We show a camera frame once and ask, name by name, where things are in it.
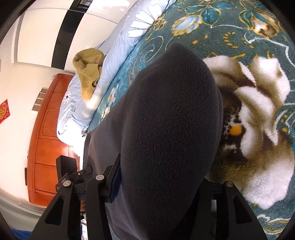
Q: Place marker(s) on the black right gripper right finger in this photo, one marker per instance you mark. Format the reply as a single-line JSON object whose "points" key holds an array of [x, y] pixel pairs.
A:
{"points": [[234, 218]]}

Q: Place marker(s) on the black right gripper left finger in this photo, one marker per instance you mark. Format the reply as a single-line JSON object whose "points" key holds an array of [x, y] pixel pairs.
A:
{"points": [[100, 190]]}

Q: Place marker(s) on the dark grey fleece jacket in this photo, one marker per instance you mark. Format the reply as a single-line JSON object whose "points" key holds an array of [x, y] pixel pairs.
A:
{"points": [[165, 130]]}

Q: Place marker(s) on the orange wooden headboard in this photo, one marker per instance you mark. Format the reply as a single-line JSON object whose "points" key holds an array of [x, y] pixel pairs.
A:
{"points": [[45, 147]]}

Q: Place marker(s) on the light blue floral quilt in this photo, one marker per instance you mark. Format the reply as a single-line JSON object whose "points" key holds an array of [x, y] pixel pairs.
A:
{"points": [[75, 113]]}

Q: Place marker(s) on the yellow knitted sweater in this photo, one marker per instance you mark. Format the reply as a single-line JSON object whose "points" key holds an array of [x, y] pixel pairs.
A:
{"points": [[88, 64]]}

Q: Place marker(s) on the white black sliding wardrobe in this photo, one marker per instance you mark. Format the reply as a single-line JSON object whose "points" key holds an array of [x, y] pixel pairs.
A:
{"points": [[50, 33]]}

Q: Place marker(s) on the teal floral bed blanket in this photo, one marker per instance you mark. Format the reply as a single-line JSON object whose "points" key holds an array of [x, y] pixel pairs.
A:
{"points": [[251, 57]]}

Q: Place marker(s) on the wall photo frame set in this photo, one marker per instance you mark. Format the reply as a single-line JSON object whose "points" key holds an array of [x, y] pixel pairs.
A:
{"points": [[39, 100]]}

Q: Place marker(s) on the red paper wall decoration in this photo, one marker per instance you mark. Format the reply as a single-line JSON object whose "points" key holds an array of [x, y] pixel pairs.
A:
{"points": [[4, 111]]}

